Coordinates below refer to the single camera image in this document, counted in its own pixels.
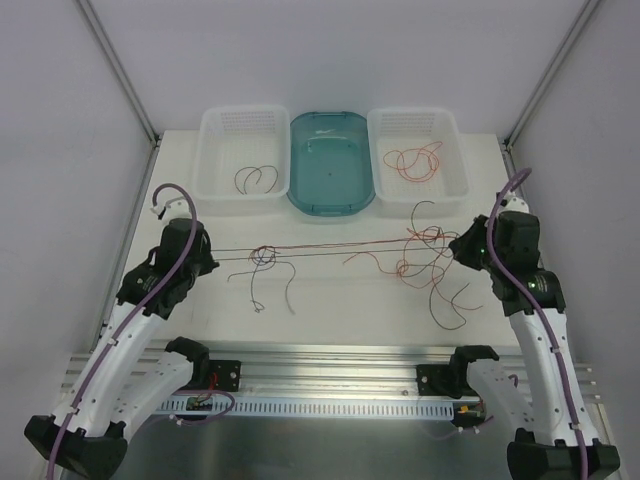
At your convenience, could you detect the orange wire bundle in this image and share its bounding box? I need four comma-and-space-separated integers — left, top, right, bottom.
212, 200, 484, 331

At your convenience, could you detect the brown thin wire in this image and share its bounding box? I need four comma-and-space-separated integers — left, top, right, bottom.
233, 164, 282, 194

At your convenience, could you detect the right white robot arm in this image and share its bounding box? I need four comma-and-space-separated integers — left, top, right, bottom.
448, 211, 621, 479

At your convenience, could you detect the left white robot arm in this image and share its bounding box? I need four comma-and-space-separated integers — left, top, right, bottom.
24, 218, 219, 479

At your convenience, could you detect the right white perforated basket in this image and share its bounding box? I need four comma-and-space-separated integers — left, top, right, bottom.
367, 107, 470, 219

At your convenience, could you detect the white perforated basket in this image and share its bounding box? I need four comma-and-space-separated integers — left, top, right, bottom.
190, 105, 291, 217
367, 107, 470, 219

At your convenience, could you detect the left white perforated basket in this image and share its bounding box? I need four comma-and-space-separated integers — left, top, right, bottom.
190, 105, 291, 217

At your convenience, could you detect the teal transparent plastic bin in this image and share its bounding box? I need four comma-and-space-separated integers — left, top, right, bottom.
287, 111, 375, 217

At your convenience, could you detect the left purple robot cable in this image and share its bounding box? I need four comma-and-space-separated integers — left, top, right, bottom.
47, 183, 199, 480

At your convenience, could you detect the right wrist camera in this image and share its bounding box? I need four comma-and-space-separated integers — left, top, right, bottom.
501, 194, 530, 214

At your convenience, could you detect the right aluminium frame post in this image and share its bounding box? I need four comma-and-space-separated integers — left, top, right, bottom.
503, 0, 605, 152

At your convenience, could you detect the aluminium frame post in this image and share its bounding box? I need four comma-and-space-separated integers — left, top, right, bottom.
503, 0, 605, 152
73, 0, 160, 146

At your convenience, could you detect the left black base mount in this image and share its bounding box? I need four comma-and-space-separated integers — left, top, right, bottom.
208, 359, 242, 392

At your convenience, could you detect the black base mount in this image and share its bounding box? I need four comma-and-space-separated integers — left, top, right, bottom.
208, 359, 242, 392
415, 364, 477, 400

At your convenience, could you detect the white slotted cable duct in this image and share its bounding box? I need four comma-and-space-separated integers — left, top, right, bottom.
156, 395, 454, 421

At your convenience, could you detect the aluminium mounting rail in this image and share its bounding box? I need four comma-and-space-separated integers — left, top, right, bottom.
64, 341, 596, 401

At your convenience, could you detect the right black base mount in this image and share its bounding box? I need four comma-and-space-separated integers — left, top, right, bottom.
415, 364, 477, 400

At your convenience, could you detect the left aluminium frame post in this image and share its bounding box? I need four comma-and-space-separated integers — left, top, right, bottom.
73, 0, 160, 146

